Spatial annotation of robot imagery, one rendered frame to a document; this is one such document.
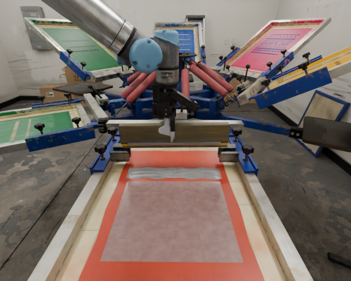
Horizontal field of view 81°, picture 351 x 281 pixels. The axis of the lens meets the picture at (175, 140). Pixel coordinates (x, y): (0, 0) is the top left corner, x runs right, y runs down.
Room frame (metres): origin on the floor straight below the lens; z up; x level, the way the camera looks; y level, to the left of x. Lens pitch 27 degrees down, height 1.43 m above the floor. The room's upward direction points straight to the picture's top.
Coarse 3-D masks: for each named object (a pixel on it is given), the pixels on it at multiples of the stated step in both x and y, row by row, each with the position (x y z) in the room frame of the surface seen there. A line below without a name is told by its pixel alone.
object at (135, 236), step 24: (120, 192) 0.54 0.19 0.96; (144, 192) 0.54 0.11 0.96; (168, 192) 0.54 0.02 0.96; (120, 216) 0.43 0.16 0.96; (144, 216) 0.43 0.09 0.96; (168, 216) 0.43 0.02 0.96; (96, 240) 0.35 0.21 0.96; (120, 240) 0.35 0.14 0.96; (144, 240) 0.35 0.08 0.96; (168, 240) 0.35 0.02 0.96; (96, 264) 0.29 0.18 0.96; (120, 264) 0.29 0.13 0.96; (144, 264) 0.29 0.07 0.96; (168, 264) 0.29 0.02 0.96
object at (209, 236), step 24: (192, 192) 0.54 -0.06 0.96; (216, 192) 0.54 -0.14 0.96; (192, 216) 0.43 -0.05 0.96; (216, 216) 0.43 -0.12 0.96; (240, 216) 0.43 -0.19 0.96; (192, 240) 0.35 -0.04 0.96; (216, 240) 0.35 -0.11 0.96; (240, 240) 0.35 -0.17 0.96; (192, 264) 0.29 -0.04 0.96; (216, 264) 0.29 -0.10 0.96; (240, 264) 0.29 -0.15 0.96
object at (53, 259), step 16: (96, 176) 0.58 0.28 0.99; (96, 192) 0.52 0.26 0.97; (256, 192) 0.50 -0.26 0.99; (80, 208) 0.43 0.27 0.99; (256, 208) 0.46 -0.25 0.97; (272, 208) 0.43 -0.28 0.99; (64, 224) 0.38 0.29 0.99; (80, 224) 0.40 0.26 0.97; (272, 224) 0.38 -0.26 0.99; (64, 240) 0.33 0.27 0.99; (272, 240) 0.34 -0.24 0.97; (288, 240) 0.33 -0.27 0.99; (48, 256) 0.29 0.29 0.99; (64, 256) 0.30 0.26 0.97; (288, 256) 0.29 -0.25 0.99; (32, 272) 0.25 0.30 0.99; (48, 272) 0.25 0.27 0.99; (288, 272) 0.26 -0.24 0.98; (304, 272) 0.25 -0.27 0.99
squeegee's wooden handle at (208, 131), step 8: (120, 128) 0.68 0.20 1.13; (128, 128) 0.68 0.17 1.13; (136, 128) 0.68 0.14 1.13; (144, 128) 0.68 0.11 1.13; (152, 128) 0.68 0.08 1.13; (176, 128) 0.68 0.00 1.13; (184, 128) 0.68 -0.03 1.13; (192, 128) 0.68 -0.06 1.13; (200, 128) 0.68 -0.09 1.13; (208, 128) 0.68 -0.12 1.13; (216, 128) 0.68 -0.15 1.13; (224, 128) 0.68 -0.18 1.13; (120, 136) 0.68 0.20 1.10; (128, 136) 0.68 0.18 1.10; (136, 136) 0.68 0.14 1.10; (144, 136) 0.68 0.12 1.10; (152, 136) 0.68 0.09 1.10; (160, 136) 0.68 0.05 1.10; (168, 136) 0.68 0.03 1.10; (176, 136) 0.68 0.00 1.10; (184, 136) 0.68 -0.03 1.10; (192, 136) 0.68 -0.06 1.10; (200, 136) 0.68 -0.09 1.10; (208, 136) 0.68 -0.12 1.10; (216, 136) 0.68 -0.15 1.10; (224, 136) 0.68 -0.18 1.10
